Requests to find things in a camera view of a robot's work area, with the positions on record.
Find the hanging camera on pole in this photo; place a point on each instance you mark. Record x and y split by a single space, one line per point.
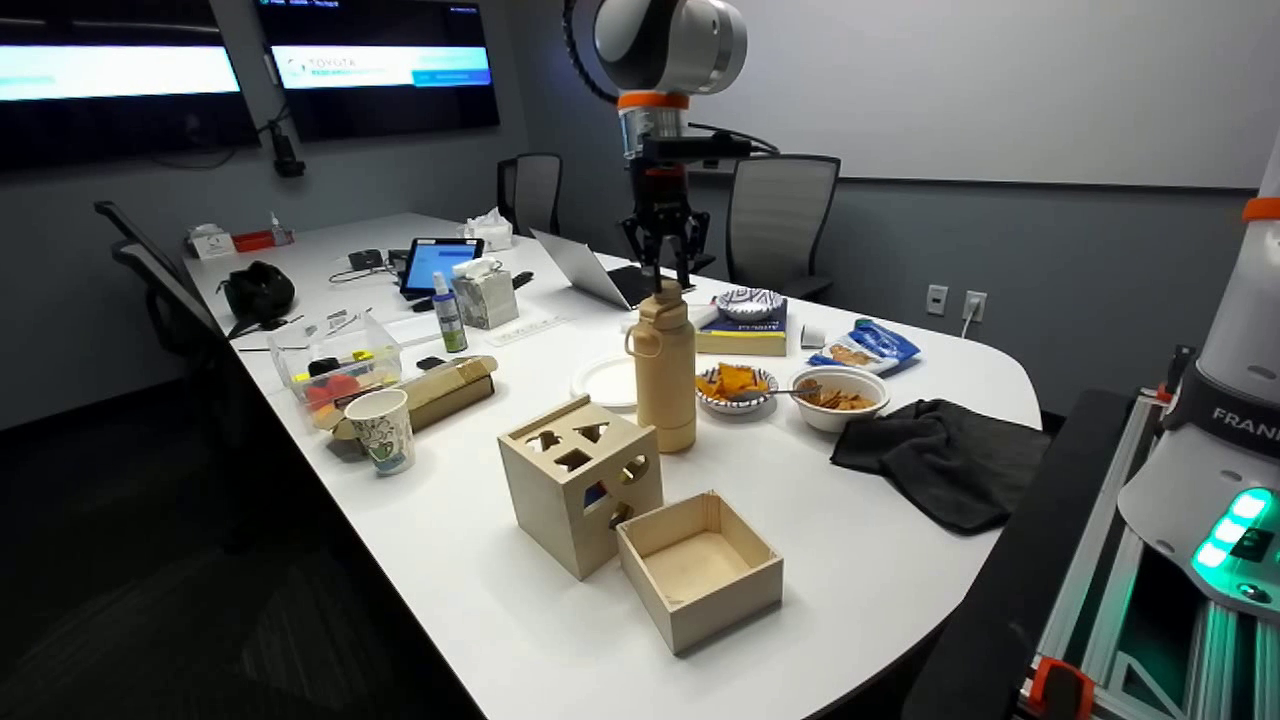
264 94

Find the brown wooden roll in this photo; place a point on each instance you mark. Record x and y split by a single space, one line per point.
444 391

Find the black gadget pile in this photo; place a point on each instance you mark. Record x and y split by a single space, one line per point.
364 256

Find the white bowl of pretzels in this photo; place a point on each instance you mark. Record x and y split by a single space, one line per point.
841 401

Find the black laptop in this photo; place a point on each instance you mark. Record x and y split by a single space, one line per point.
586 266

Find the white wall whiteboard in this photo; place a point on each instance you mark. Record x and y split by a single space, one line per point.
1001 86

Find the blue and yellow book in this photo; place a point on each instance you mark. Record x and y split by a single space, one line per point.
740 341

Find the white wall outlet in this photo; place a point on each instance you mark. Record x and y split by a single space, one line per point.
939 298
974 307

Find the black cloth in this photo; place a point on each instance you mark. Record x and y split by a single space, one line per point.
944 460

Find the black office chair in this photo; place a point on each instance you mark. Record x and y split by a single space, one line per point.
781 221
528 192

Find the tan brown bottle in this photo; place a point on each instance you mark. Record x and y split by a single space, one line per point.
664 383

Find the grey mesh office chair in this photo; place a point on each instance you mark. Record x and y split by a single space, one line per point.
172 302

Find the small white cup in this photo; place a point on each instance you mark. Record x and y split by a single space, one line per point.
815 337

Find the small black remote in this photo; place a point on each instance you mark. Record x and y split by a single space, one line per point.
429 363

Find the robot stand frame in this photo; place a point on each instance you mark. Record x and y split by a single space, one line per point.
1066 572

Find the wooden shape sorter cube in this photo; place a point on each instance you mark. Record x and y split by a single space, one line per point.
575 506

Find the blue snack bag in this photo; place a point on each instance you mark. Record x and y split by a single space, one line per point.
873 346

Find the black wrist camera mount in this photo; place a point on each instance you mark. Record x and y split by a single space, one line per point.
726 147

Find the white carton box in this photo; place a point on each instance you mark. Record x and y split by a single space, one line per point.
485 298

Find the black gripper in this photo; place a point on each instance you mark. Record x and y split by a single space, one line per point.
664 202

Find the crumpled white tissue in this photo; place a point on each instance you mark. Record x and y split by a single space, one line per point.
491 230

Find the white paper cup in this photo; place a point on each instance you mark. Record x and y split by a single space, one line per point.
380 432

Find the small bowl of orange chips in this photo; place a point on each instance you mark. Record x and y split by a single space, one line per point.
734 387

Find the black bag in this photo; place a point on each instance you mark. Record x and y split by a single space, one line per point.
258 294

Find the flat red item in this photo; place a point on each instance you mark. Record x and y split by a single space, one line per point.
258 240

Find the blue patterned white bowl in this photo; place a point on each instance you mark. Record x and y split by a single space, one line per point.
749 307

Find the tablet with blue screen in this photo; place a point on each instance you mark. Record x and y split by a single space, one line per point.
441 266

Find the open wooden box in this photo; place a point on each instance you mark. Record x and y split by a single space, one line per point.
700 572

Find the clear plastic container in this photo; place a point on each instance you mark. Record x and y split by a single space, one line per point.
334 363

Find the wall monitor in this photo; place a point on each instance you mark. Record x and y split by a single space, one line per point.
380 64
120 74

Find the small white box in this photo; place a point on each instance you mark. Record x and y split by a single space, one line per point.
210 240

